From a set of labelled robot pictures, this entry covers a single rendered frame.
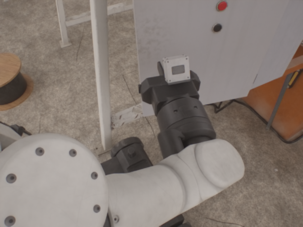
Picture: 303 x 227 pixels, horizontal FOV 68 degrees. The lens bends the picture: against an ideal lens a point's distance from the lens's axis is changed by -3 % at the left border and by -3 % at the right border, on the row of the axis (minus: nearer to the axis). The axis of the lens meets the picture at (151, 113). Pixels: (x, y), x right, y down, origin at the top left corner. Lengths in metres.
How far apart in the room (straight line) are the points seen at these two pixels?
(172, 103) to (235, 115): 1.34
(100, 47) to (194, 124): 0.70
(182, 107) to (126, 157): 0.88
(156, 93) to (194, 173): 0.20
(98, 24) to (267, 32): 0.59
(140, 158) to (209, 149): 0.93
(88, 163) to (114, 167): 1.11
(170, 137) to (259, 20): 0.46
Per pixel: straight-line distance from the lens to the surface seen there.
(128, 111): 1.36
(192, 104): 0.39
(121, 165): 1.26
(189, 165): 0.28
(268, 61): 0.91
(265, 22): 0.72
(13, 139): 0.66
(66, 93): 1.90
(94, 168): 0.16
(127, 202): 0.21
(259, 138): 1.67
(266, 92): 1.64
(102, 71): 1.07
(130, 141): 1.30
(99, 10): 0.93
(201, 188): 0.28
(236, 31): 0.69
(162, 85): 0.44
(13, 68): 1.94
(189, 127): 0.36
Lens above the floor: 1.31
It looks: 53 degrees down
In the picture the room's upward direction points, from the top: 2 degrees counter-clockwise
